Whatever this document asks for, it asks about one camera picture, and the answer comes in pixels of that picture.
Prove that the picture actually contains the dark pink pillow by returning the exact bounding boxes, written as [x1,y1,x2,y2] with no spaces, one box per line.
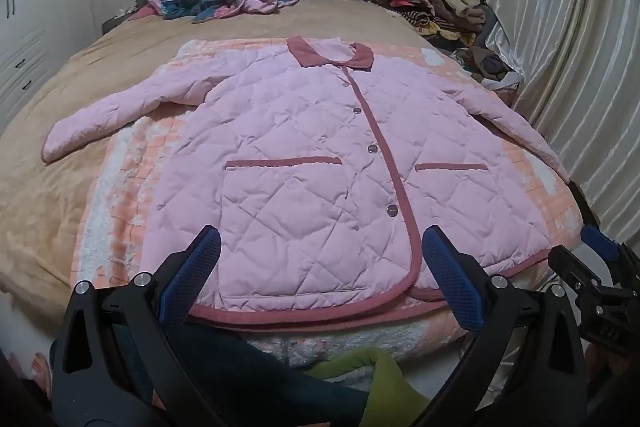
[126,3,157,22]

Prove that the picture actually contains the person's dark trousers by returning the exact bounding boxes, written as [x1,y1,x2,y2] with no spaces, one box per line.
[112,322,383,427]

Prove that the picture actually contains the white wardrobe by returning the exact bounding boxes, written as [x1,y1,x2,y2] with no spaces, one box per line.
[0,0,98,128]

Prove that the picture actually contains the person's green top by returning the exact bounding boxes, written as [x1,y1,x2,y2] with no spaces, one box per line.
[304,346,432,427]

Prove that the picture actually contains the cream satin curtain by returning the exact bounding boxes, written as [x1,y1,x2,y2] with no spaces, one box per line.
[479,0,640,240]

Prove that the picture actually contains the pink quilted jacket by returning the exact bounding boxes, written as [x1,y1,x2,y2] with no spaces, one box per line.
[42,35,571,325]

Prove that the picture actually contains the pile of assorted clothes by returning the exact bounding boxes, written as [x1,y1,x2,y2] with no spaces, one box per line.
[365,0,526,88]

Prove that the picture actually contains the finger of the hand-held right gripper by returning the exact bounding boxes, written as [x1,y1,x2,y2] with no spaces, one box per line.
[569,180,602,229]
[581,225,621,261]

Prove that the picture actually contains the orange white checked blanket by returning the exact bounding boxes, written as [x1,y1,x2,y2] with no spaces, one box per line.
[70,38,586,358]

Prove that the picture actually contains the dark nightstand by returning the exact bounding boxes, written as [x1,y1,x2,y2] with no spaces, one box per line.
[101,13,132,36]

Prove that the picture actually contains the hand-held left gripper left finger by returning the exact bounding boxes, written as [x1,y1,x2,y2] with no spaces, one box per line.
[50,224,223,427]

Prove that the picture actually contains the bed with tan bedspread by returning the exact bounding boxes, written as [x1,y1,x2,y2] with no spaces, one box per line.
[0,0,506,313]

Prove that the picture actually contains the person's foot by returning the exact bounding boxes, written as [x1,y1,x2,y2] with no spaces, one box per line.
[9,347,56,408]

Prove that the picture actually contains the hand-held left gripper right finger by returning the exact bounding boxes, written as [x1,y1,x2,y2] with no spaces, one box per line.
[415,224,606,427]

